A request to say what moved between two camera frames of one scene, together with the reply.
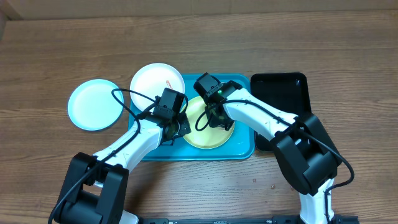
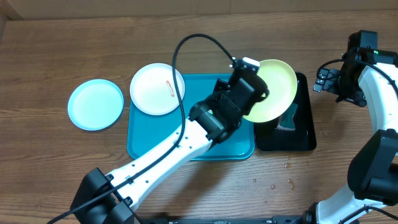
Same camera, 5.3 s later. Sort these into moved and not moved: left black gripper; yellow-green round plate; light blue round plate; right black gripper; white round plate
Moved: yellow-green round plate; right black gripper; left black gripper
Not moved: white round plate; light blue round plate
